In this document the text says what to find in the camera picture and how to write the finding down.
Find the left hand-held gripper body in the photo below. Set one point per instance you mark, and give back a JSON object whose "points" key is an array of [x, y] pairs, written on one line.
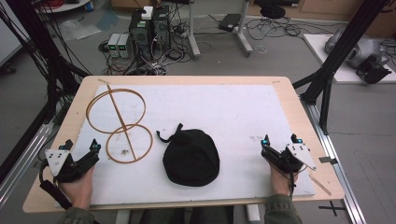
{"points": [[59, 158]]}

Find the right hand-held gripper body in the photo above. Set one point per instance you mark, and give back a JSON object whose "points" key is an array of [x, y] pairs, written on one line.
{"points": [[297, 155]]}

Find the person's right hand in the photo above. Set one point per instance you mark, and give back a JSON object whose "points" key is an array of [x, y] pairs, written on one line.
{"points": [[280, 182]]}

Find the person's left hand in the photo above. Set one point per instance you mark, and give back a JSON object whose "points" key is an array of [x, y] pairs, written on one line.
{"points": [[79, 189]]}

